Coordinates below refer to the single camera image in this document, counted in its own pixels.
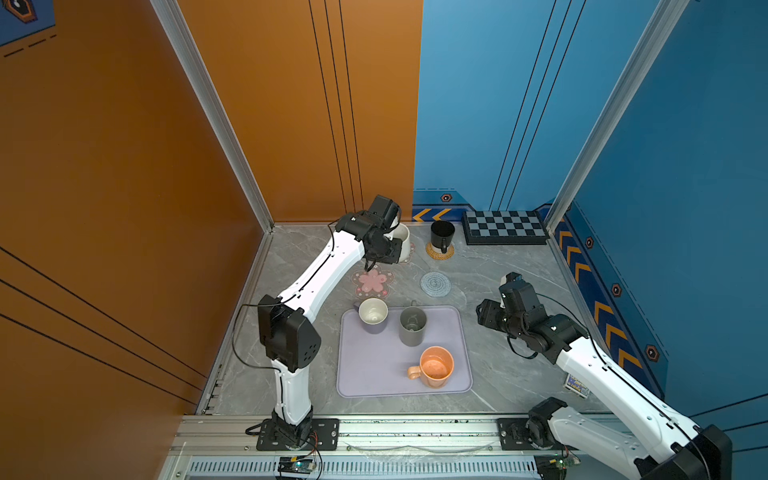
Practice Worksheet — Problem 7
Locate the black checkerboard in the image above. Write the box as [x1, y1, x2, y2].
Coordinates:
[462, 211, 549, 245]

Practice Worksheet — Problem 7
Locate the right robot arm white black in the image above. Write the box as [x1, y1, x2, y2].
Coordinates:
[476, 299, 733, 479]

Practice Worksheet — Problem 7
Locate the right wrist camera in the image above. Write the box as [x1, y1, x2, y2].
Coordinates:
[499, 272, 542, 316]

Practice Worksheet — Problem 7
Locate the green circuit board left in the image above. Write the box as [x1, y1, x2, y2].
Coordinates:
[275, 456, 320, 479]

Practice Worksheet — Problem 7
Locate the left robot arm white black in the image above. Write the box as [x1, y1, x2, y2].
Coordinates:
[257, 198, 402, 429]

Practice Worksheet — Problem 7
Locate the blue woven round coaster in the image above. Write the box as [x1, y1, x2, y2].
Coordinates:
[420, 272, 452, 298]

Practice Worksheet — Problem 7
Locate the orange mug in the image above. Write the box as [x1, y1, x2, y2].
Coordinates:
[407, 346, 455, 389]

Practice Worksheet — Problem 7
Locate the small printed card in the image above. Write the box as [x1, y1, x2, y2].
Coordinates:
[564, 373, 591, 398]

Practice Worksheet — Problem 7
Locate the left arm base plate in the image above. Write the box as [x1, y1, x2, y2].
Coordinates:
[256, 418, 340, 452]

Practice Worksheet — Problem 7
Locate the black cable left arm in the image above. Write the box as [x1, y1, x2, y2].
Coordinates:
[230, 221, 337, 370]

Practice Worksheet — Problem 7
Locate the grey mug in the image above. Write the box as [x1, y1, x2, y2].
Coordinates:
[399, 305, 428, 347]

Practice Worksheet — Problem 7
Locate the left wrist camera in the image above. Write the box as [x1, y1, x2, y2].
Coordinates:
[367, 195, 401, 232]

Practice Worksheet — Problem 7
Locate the white mug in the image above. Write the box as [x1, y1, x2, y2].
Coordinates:
[388, 223, 411, 245]

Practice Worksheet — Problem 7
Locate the circuit board right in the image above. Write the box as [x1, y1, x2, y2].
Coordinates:
[534, 455, 581, 480]

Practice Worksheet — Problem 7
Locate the aluminium front rail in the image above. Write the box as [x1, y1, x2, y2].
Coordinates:
[170, 413, 670, 458]

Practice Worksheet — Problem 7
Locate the pink flower coaster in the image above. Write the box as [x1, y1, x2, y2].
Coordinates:
[398, 241, 415, 264]
[353, 268, 394, 299]

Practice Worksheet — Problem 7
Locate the black mug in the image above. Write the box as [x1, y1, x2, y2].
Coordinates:
[430, 220, 455, 254]

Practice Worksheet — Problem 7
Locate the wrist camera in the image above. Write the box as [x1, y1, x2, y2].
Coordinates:
[367, 195, 401, 232]
[499, 272, 542, 316]

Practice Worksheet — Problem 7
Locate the rattan woven round coaster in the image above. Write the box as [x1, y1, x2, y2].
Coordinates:
[426, 243, 455, 261]

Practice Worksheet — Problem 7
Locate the lavender silicone tray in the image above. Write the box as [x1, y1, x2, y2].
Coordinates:
[337, 306, 473, 398]

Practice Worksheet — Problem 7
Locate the white cup lavender outside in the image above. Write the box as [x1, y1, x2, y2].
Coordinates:
[357, 298, 389, 334]

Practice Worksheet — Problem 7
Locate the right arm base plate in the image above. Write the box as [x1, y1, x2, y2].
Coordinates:
[496, 417, 536, 451]

